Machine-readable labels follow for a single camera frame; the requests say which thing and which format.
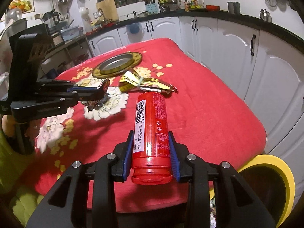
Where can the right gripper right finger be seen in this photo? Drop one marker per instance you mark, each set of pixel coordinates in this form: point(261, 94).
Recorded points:
point(206, 182)

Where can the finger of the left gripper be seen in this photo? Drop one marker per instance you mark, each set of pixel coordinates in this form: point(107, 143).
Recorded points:
point(83, 89)

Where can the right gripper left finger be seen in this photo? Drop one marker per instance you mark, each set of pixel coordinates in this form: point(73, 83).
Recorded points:
point(65, 204)

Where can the small brown candy wrapper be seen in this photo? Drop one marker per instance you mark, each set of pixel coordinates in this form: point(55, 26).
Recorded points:
point(100, 97)

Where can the yellow brown snack bag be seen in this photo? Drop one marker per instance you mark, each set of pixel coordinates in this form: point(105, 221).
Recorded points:
point(131, 80)

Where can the red cylindrical can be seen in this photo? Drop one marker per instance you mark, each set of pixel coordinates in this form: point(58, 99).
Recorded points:
point(151, 157)

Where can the green sleeve forearm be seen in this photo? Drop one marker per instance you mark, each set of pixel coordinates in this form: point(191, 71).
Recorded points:
point(14, 182)

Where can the yellow rimmed trash bin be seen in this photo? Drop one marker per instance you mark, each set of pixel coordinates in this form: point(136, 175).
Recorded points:
point(260, 194)

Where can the person left hand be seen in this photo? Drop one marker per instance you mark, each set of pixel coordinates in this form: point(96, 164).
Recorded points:
point(8, 125)

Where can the round metal gold-rimmed tray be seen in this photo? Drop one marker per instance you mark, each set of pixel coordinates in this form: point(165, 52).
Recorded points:
point(116, 65)

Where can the black microwave oven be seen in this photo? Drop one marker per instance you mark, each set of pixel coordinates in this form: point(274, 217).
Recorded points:
point(41, 29)

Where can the black blender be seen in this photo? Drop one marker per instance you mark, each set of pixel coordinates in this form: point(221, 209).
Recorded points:
point(51, 18)

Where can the wooden cutting board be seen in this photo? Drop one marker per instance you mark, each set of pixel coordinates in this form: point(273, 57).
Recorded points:
point(108, 9)

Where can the red floral table cloth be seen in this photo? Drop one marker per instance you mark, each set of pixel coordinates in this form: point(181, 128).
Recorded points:
point(203, 114)

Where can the white lower cabinets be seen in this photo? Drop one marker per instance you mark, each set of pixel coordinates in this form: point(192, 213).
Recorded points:
point(262, 64)

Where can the red bowl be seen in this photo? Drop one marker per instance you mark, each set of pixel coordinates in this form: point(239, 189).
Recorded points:
point(212, 7)

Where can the grey canister pair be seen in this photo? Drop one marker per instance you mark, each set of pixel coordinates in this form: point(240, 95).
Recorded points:
point(234, 8)

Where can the steel kettle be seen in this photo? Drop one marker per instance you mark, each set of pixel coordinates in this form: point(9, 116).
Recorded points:
point(265, 16)

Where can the fruit picture frame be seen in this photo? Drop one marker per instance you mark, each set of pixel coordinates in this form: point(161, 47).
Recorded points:
point(26, 6)

